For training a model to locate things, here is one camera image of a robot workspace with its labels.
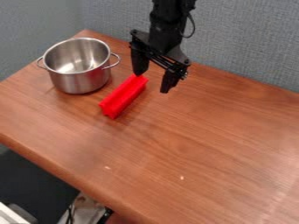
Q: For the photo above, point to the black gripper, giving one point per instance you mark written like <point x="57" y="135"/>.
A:
<point x="172" y="61"/>

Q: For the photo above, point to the red block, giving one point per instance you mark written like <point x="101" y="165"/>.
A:
<point x="123" y="95"/>

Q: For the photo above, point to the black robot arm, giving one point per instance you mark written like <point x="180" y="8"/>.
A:
<point x="159" y="45"/>

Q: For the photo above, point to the stainless steel pot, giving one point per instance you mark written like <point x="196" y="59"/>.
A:
<point x="79" y="64"/>

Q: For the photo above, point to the white object at corner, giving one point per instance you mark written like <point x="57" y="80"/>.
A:
<point x="12" y="214"/>

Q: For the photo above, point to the white table leg frame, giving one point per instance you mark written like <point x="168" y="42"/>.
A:
<point x="85" y="211"/>

